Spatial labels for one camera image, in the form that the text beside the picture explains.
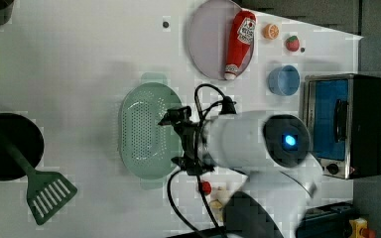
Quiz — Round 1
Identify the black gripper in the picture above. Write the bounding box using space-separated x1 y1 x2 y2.
158 106 213 176

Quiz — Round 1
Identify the green plastic strainer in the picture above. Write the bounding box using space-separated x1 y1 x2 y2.
118 72 183 189

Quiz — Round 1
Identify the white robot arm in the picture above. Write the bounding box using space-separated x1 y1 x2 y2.
159 107 322 238

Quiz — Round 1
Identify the small red toy fruit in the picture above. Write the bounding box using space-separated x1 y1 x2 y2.
200 180 212 195

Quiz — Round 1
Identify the peeled banana toy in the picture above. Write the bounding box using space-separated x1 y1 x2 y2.
209 186 230 222

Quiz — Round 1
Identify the blue bowl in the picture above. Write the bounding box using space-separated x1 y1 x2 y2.
267 65 301 96

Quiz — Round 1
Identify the grey oval plate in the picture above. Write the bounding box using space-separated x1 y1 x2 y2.
188 0 255 80

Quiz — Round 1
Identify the red ketchup bottle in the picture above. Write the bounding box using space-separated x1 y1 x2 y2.
224 10 256 80

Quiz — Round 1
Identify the green slotted spatula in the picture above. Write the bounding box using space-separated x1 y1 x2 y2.
0 129 77 225

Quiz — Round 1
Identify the blue crate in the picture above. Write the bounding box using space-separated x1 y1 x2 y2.
296 202 359 238

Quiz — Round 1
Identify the orange slice toy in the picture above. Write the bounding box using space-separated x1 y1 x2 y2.
262 24 280 40

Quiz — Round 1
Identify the red strawberry toy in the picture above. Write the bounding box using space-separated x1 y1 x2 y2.
286 36 300 52

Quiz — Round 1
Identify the black toaster oven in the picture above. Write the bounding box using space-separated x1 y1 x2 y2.
303 73 381 179

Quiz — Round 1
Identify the large black cup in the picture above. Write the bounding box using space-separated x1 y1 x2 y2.
0 113 45 181

